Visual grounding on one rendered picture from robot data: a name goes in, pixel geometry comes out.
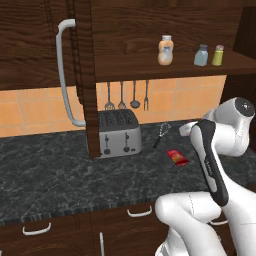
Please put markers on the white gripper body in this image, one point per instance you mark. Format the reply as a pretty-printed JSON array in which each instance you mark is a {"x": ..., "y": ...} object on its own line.
[{"x": 187, "y": 128}]

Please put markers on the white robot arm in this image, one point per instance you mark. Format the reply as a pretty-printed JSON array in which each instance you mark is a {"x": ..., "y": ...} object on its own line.
[{"x": 240, "y": 140}]

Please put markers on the blue-grey shaker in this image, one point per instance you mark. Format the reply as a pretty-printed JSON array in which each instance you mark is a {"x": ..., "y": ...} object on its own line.
[{"x": 201, "y": 56}]

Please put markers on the yellow-green shaker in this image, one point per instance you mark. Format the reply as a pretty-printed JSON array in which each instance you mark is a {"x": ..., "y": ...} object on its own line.
[{"x": 218, "y": 56}]

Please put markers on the orange condiment bottle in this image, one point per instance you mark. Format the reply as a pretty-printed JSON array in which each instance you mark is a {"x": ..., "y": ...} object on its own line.
[{"x": 165, "y": 50}]

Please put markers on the dark wood closed cabinet door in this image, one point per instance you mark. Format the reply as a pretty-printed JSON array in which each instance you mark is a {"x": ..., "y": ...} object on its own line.
[{"x": 30, "y": 43}]

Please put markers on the red snack packet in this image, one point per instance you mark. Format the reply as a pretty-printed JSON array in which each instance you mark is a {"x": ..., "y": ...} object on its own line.
[{"x": 177, "y": 157}]

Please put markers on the hanging metal fork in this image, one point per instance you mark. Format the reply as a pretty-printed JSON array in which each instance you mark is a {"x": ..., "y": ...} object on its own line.
[{"x": 146, "y": 98}]

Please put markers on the hanging metal ladle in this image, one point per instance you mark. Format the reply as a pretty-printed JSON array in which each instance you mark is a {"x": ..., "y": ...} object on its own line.
[{"x": 134, "y": 100}]

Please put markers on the silver four-slot toaster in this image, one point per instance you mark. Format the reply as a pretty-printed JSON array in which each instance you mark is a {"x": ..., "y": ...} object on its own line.
[{"x": 120, "y": 138}]

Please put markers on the hanging metal slotted spatula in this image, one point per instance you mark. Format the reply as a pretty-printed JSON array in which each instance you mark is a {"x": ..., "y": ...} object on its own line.
[{"x": 109, "y": 100}]

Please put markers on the dark wood drawer front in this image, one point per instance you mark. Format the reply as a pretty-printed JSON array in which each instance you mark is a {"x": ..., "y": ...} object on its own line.
[
  {"x": 116, "y": 216},
  {"x": 60, "y": 230}
]

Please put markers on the dark wood cupboard door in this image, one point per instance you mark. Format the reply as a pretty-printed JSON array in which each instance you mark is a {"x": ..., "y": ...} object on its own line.
[{"x": 133, "y": 241}]

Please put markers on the dark wood wall cabinet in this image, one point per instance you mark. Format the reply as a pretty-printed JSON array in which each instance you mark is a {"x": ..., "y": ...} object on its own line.
[{"x": 140, "y": 20}]

